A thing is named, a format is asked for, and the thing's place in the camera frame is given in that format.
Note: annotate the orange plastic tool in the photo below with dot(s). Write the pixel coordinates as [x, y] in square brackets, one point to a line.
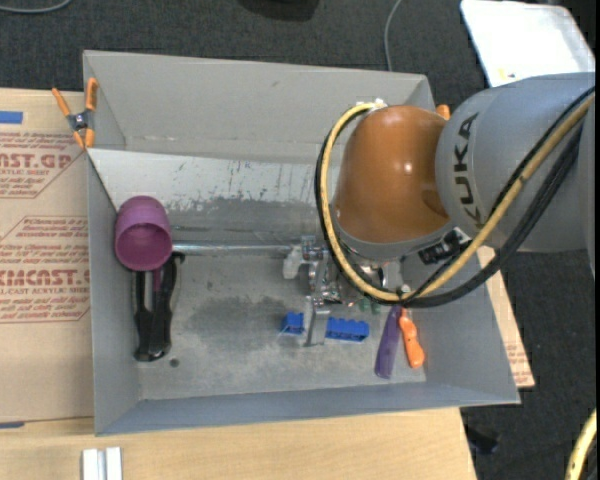
[412, 345]

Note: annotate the purple plastic cup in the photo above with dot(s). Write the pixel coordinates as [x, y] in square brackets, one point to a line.
[142, 235]

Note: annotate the grey metal bin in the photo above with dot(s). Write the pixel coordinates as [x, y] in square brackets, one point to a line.
[260, 198]

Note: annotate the brown cardboard board red print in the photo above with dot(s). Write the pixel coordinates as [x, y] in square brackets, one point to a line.
[40, 348]

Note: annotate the black cylinder on white bracket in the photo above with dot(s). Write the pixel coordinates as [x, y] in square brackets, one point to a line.
[440, 252]

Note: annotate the blue toy brick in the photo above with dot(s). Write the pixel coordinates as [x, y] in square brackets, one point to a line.
[347, 329]

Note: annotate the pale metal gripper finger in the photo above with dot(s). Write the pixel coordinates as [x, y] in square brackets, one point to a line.
[317, 325]
[321, 273]

